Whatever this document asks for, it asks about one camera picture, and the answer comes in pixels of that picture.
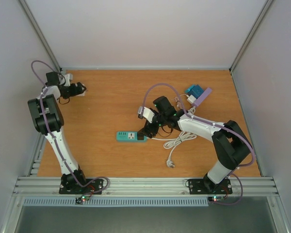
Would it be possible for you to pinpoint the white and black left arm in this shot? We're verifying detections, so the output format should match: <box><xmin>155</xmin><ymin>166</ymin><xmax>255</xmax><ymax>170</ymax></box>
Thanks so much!
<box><xmin>28</xmin><ymin>71</ymin><xmax>88</xmax><ymax>194</ymax></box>

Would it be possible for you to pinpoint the white tiger print plug adapter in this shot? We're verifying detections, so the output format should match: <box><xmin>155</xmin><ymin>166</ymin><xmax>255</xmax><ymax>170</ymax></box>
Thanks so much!
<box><xmin>76</xmin><ymin>89</ymin><xmax>87</xmax><ymax>97</ymax></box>

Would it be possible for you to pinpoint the purple power strip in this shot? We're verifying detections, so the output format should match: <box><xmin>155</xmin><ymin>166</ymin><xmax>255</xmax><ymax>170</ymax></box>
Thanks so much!
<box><xmin>192</xmin><ymin>87</ymin><xmax>212</xmax><ymax>107</ymax></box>

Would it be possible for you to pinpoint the black power adapter with cable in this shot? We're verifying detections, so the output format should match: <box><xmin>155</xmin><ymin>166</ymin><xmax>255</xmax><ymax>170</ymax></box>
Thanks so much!
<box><xmin>137</xmin><ymin>126</ymin><xmax>173</xmax><ymax>140</ymax></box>

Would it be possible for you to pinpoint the white charger with cable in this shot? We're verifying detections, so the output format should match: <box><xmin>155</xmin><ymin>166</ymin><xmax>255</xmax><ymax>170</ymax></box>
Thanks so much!
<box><xmin>172</xmin><ymin>94</ymin><xmax>196</xmax><ymax>109</ymax></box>

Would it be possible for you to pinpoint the slotted grey cable duct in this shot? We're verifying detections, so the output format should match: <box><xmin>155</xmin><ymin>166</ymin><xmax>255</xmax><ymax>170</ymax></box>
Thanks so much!
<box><xmin>23</xmin><ymin>197</ymin><xmax>209</xmax><ymax>207</ymax></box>

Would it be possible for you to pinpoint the aluminium front rail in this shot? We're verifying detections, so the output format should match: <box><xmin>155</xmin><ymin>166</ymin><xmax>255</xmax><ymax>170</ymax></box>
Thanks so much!
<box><xmin>12</xmin><ymin>177</ymin><xmax>279</xmax><ymax>197</ymax></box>

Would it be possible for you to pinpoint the teal power strip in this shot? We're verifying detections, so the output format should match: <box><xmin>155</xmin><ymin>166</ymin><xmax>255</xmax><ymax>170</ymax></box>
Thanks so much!
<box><xmin>116</xmin><ymin>131</ymin><xmax>147</xmax><ymax>143</ymax></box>

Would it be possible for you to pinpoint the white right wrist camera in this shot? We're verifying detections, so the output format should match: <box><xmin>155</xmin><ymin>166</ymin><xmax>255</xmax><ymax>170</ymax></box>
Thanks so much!
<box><xmin>137</xmin><ymin>106</ymin><xmax>155</xmax><ymax>123</ymax></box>

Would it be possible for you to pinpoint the controller board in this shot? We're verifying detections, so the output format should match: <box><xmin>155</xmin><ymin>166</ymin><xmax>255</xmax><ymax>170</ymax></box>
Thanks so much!
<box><xmin>75</xmin><ymin>196</ymin><xmax>90</xmax><ymax>204</ymax></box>
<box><xmin>208</xmin><ymin>196</ymin><xmax>225</xmax><ymax>202</ymax></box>

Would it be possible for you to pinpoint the left controller board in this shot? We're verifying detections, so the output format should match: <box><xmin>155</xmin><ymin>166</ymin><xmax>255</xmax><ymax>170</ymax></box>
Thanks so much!
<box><xmin>75</xmin><ymin>196</ymin><xmax>90</xmax><ymax>204</ymax></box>

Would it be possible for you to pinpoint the blue cube socket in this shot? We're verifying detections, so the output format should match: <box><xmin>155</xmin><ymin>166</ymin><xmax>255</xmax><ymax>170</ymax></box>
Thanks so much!
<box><xmin>185</xmin><ymin>84</ymin><xmax>204</xmax><ymax>99</ymax></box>

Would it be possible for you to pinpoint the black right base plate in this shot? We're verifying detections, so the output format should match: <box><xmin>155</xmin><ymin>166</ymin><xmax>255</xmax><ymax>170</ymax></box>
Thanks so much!
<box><xmin>188</xmin><ymin>179</ymin><xmax>233</xmax><ymax>195</ymax></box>

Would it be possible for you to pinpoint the white power strip cord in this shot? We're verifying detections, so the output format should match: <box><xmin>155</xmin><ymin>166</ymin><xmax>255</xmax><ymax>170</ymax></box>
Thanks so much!
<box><xmin>146</xmin><ymin>107</ymin><xmax>197</xmax><ymax>168</ymax></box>

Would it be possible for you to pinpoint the right controller board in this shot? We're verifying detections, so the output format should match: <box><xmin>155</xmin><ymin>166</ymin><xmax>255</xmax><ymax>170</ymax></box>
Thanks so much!
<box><xmin>208</xmin><ymin>196</ymin><xmax>225</xmax><ymax>202</ymax></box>

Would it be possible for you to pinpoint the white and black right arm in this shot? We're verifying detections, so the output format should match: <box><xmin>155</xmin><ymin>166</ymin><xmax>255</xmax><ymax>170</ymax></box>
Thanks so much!
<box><xmin>138</xmin><ymin>96</ymin><xmax>253</xmax><ymax>193</ymax></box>

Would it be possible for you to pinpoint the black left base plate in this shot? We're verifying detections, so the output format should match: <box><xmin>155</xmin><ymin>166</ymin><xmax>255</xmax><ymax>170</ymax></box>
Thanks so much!
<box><xmin>59</xmin><ymin>179</ymin><xmax>104</xmax><ymax>195</ymax></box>

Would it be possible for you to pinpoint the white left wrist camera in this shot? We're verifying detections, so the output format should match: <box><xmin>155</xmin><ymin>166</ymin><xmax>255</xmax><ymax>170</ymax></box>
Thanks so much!
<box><xmin>61</xmin><ymin>73</ymin><xmax>73</xmax><ymax>86</ymax></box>

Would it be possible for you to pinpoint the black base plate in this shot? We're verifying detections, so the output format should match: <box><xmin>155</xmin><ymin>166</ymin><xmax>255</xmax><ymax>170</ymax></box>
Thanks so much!
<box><xmin>59</xmin><ymin>179</ymin><xmax>104</xmax><ymax>195</ymax></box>
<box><xmin>188</xmin><ymin>179</ymin><xmax>233</xmax><ymax>195</ymax></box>

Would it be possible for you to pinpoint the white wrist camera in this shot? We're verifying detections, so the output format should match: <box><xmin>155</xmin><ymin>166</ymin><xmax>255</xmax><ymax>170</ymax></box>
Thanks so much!
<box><xmin>137</xmin><ymin>106</ymin><xmax>155</xmax><ymax>123</ymax></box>
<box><xmin>61</xmin><ymin>73</ymin><xmax>73</xmax><ymax>86</ymax></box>

